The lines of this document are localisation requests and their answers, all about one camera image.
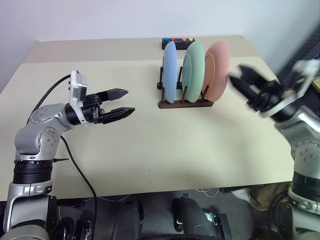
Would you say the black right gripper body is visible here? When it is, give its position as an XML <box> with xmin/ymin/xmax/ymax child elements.
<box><xmin>246</xmin><ymin>79</ymin><xmax>287</xmax><ymax>118</ymax></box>

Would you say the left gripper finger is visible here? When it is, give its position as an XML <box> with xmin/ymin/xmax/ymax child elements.
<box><xmin>96</xmin><ymin>88</ymin><xmax>130</xmax><ymax>102</ymax></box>
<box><xmin>101</xmin><ymin>106</ymin><xmax>137</xmax><ymax>125</ymax></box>

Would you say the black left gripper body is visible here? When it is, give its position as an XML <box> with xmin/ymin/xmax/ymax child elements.
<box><xmin>80</xmin><ymin>91</ymin><xmax>109</xmax><ymax>125</ymax></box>

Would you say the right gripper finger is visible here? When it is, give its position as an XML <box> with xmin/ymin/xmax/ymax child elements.
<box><xmin>236</xmin><ymin>64</ymin><xmax>266</xmax><ymax>87</ymax></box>
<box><xmin>228</xmin><ymin>74</ymin><xmax>258</xmax><ymax>103</ymax></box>

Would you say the pink plate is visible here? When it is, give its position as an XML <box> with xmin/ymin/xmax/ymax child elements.
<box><xmin>200</xmin><ymin>40</ymin><xmax>231</xmax><ymax>103</ymax></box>

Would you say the green plate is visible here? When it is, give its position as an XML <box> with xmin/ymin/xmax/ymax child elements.
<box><xmin>181</xmin><ymin>40</ymin><xmax>206</xmax><ymax>103</ymax></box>

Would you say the blue plate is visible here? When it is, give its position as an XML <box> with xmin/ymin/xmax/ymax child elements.
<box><xmin>161</xmin><ymin>40</ymin><xmax>179</xmax><ymax>104</ymax></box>

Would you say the dark wooden dish rack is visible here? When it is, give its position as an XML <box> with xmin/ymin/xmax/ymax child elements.
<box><xmin>156</xmin><ymin>65</ymin><xmax>216</xmax><ymax>110</ymax></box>

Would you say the black ribbed panel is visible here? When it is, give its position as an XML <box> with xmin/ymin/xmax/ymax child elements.
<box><xmin>276</xmin><ymin>31</ymin><xmax>320</xmax><ymax>81</ymax></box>

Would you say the black button box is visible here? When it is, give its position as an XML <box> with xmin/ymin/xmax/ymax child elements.
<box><xmin>161</xmin><ymin>37</ymin><xmax>196</xmax><ymax>51</ymax></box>

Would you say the khaki trouser leg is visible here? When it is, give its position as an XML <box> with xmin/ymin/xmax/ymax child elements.
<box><xmin>248</xmin><ymin>182</ymin><xmax>295</xmax><ymax>212</ymax></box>

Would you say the white shoe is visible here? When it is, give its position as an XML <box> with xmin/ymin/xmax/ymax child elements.
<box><xmin>231</xmin><ymin>187</ymin><xmax>253</xmax><ymax>202</ymax></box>

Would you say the dark grey rounded cover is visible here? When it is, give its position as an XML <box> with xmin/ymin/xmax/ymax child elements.
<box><xmin>109</xmin><ymin>198</ymin><xmax>145</xmax><ymax>240</ymax></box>
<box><xmin>171</xmin><ymin>192</ymin><xmax>213</xmax><ymax>238</ymax></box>

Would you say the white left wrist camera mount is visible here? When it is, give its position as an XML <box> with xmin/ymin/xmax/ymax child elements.
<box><xmin>67</xmin><ymin>70</ymin><xmax>89</xmax><ymax>127</ymax></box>

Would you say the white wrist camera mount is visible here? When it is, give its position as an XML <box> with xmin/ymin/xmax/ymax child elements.
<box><xmin>288</xmin><ymin>59</ymin><xmax>316</xmax><ymax>95</ymax></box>
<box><xmin>67</xmin><ymin>70</ymin><xmax>89</xmax><ymax>127</ymax></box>

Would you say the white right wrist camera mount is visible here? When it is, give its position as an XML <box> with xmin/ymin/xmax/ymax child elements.
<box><xmin>288</xmin><ymin>59</ymin><xmax>316</xmax><ymax>95</ymax></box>

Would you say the white floor cable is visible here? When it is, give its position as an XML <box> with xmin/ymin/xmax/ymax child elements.
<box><xmin>196</xmin><ymin>186</ymin><xmax>222</xmax><ymax>199</ymax></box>

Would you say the black metal bracket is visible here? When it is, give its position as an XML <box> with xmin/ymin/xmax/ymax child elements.
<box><xmin>203</xmin><ymin>212</ymin><xmax>232</xmax><ymax>237</ymax></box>

